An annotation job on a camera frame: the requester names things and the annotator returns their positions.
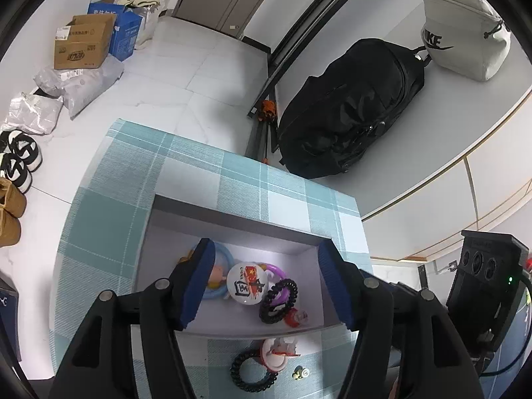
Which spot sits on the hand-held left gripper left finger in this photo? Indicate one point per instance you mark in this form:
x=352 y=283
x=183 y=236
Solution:
x=195 y=286

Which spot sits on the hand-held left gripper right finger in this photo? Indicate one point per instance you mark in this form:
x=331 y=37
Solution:
x=336 y=286

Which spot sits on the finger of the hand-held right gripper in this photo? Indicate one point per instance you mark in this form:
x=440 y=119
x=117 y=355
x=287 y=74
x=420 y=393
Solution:
x=380 y=278

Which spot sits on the pink toy hair clip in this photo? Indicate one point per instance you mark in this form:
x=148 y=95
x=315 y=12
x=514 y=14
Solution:
x=217 y=276

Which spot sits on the round white badge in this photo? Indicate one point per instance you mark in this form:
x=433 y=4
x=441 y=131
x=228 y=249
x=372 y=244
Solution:
x=245 y=284

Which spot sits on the grey storage box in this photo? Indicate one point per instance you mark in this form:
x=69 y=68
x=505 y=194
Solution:
x=232 y=226

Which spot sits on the red white pacifier toy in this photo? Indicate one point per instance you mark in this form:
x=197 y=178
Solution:
x=274 y=355

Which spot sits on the small yellow charm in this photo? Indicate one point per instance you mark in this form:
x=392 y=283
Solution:
x=301 y=373

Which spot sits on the teal checked tablecloth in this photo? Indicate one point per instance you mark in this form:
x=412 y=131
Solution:
x=104 y=237

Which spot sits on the white wardrobe door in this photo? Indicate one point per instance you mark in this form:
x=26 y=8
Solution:
x=498 y=174

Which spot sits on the black backpack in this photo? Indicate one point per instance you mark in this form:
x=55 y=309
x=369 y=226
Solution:
x=345 y=112

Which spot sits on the orange toy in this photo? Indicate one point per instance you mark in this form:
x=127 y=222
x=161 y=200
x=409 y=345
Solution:
x=267 y=111

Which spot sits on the dark blue box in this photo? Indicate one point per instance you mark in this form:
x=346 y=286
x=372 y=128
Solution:
x=8 y=320

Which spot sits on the large grey plastic parcel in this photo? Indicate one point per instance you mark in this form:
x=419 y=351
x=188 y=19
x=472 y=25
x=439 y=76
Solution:
x=93 y=87

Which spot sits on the crumpled silver plastic bag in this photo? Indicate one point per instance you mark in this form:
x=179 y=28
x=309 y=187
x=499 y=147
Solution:
x=33 y=114

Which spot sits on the small grey plastic parcel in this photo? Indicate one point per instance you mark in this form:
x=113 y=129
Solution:
x=54 y=81

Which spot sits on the blue cardboard box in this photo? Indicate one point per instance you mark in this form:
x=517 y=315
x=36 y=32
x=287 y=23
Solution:
x=124 y=37

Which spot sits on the brown cardboard box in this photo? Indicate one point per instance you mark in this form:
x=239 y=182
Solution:
x=79 y=50

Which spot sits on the white plastic bag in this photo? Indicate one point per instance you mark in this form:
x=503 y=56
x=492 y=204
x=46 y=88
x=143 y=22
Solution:
x=149 y=25

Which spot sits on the black folded metal frame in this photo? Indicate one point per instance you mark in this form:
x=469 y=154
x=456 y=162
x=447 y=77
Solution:
x=307 y=20

